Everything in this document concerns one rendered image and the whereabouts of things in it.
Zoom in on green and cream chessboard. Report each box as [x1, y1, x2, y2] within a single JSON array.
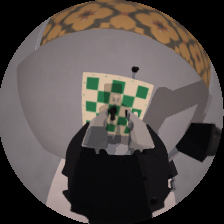
[[82, 72, 154, 136]]

